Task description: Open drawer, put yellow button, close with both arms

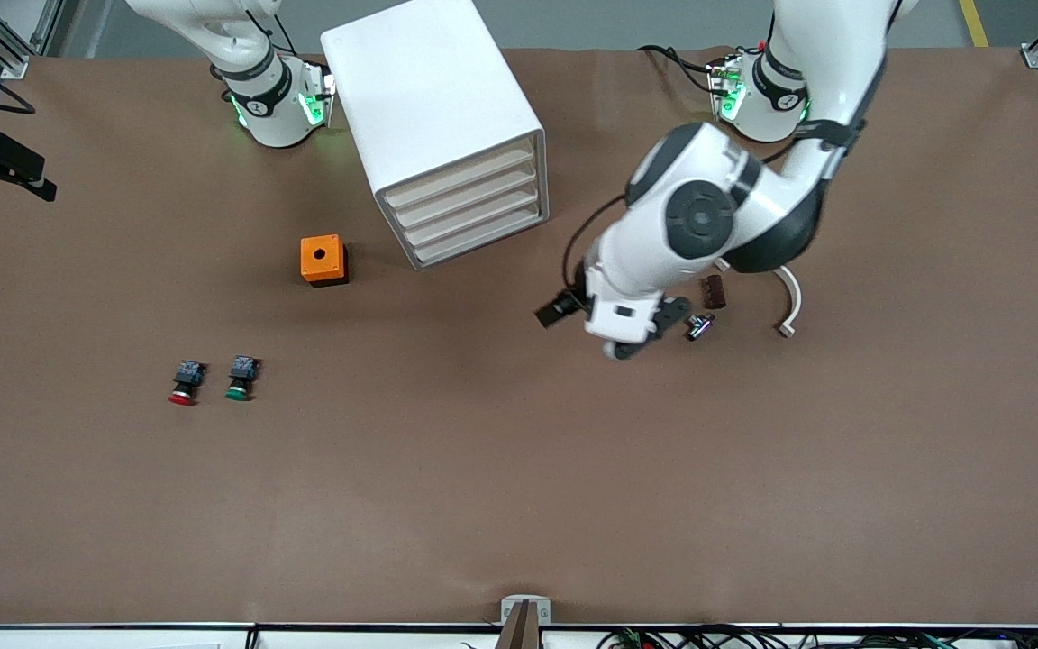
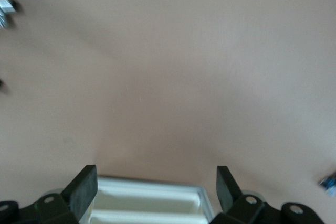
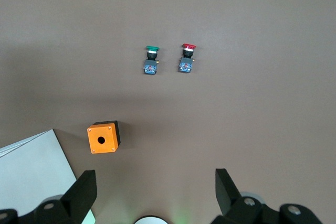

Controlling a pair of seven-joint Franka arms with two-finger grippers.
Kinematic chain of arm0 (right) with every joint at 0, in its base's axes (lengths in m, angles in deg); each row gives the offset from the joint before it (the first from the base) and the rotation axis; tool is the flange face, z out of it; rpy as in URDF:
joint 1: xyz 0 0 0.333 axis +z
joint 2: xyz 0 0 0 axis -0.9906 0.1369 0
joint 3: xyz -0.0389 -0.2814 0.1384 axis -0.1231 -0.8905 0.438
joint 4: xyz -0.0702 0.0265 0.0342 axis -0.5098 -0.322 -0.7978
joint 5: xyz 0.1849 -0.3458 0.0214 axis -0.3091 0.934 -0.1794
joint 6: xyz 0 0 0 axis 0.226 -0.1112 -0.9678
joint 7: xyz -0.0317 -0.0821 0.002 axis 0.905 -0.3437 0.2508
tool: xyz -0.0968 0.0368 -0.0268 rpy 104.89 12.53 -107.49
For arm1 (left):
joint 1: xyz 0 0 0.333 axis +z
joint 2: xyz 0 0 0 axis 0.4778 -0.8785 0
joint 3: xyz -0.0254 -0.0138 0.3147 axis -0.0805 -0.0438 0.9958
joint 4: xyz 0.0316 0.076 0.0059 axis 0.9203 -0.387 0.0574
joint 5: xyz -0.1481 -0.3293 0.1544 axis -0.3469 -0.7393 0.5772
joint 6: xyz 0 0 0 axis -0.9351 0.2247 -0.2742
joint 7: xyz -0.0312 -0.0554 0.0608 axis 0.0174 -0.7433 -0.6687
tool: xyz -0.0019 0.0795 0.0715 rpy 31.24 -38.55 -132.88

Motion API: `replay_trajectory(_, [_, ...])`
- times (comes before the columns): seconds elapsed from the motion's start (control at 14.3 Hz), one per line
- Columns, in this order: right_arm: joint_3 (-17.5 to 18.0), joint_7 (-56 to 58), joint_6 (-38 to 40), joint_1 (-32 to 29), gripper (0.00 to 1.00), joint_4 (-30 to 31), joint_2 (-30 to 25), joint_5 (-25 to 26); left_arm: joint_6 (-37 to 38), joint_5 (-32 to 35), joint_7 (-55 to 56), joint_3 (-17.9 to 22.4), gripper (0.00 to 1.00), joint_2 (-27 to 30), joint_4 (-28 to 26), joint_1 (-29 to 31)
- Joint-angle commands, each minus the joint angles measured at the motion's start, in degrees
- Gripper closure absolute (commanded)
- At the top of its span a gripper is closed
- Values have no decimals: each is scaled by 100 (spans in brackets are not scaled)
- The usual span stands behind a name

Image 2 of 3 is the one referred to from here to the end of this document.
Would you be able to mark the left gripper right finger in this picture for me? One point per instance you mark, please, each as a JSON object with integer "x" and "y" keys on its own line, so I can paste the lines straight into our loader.
{"x": 225, "y": 192}

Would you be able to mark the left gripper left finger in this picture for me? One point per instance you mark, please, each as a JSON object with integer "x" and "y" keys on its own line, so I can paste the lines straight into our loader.
{"x": 84, "y": 190}

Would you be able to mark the white drawer cabinet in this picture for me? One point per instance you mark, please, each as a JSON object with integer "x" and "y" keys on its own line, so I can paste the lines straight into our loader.
{"x": 207, "y": 203}

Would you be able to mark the green push button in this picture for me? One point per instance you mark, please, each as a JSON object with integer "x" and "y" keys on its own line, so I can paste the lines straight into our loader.
{"x": 329, "y": 184}

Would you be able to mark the brown table cover sheet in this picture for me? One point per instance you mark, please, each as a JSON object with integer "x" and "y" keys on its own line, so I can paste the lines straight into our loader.
{"x": 168, "y": 51}

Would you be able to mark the silver key switch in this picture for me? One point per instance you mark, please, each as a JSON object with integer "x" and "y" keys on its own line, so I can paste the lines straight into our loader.
{"x": 6, "y": 5}

